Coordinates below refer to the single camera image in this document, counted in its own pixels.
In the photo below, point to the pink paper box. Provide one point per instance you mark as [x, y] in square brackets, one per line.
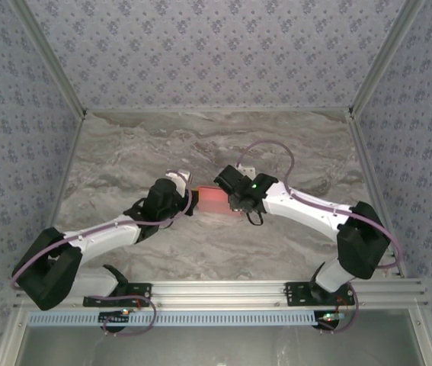
[212, 200]

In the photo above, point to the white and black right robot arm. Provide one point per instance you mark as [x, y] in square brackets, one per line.
[307, 213]

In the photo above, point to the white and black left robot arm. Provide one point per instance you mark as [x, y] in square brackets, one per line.
[101, 244]

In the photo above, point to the small left electronics board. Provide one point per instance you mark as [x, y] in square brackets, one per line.
[114, 317]

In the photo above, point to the small electronics board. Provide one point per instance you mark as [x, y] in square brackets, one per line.
[114, 317]
[330, 318]

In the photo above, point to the small right electronics board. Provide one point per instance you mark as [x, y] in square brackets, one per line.
[330, 318]

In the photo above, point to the grey metal panel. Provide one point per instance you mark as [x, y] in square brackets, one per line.
[219, 347]

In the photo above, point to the long aluminium mounting rail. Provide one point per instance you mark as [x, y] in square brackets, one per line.
[219, 291]

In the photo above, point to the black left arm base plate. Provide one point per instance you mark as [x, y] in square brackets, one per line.
[139, 291]

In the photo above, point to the aluminium side rail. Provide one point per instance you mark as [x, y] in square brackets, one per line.
[375, 190]
[61, 198]

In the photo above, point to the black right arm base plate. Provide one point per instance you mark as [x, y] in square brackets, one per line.
[297, 295]

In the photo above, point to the aluminium frame post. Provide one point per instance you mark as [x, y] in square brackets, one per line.
[52, 61]
[387, 57]

